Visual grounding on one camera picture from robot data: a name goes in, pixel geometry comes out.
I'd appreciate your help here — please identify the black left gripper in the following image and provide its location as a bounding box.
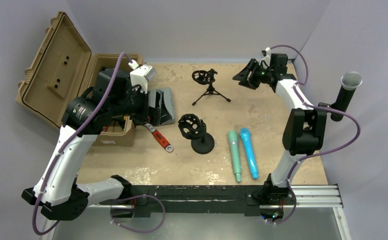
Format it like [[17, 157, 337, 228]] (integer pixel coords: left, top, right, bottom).
[[110, 82, 171, 126]]

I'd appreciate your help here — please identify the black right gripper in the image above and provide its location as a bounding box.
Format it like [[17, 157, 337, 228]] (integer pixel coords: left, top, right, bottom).
[[233, 59, 273, 90]]

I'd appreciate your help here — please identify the black tripod microphone stand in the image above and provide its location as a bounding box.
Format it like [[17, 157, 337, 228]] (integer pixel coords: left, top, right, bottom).
[[192, 68, 231, 106]]

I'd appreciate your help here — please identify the blue microphone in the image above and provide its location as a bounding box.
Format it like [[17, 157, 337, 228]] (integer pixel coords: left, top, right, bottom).
[[240, 128, 259, 180]]

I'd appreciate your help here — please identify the green microphone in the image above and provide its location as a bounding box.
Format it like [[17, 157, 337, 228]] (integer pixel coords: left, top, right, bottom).
[[227, 130, 242, 183]]

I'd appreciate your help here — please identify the black silver-head microphone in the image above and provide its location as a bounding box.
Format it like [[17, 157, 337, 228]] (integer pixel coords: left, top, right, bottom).
[[330, 71, 363, 112]]

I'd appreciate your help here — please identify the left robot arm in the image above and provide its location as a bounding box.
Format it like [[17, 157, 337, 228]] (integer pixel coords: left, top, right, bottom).
[[21, 65, 173, 221]]

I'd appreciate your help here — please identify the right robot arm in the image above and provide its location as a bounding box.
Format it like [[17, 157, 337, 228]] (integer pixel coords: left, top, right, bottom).
[[233, 53, 327, 204]]

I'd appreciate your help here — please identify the red adjustable wrench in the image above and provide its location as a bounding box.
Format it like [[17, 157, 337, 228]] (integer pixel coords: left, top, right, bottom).
[[143, 123, 173, 153]]

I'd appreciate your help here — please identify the tan plastic tool case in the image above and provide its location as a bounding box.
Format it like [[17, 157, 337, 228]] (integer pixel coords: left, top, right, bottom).
[[15, 11, 145, 147]]

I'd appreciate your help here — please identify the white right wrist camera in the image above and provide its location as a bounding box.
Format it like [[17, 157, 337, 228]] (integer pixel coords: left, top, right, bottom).
[[261, 47, 272, 67]]

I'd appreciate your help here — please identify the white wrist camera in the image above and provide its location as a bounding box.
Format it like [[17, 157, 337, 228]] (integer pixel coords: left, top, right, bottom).
[[261, 47, 272, 67], [129, 65, 156, 93]]

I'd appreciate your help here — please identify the black round-base shock-mount stand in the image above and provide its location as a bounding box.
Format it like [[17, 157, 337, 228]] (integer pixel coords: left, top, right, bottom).
[[178, 113, 215, 155]]

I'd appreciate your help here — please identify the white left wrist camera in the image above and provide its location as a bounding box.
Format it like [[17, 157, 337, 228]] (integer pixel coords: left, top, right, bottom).
[[129, 65, 156, 93]]

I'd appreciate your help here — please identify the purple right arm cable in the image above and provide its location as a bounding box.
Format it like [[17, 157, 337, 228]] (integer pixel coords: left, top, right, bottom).
[[269, 44, 362, 226]]

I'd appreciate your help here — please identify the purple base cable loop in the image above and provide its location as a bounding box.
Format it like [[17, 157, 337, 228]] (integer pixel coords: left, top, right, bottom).
[[109, 194, 166, 235]]

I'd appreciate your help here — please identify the black mounting base rail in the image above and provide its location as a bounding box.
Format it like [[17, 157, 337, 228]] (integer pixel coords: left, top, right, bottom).
[[105, 185, 296, 219]]

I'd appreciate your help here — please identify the aluminium frame rail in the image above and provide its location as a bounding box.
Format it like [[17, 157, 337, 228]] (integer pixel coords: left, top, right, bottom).
[[87, 185, 343, 211]]

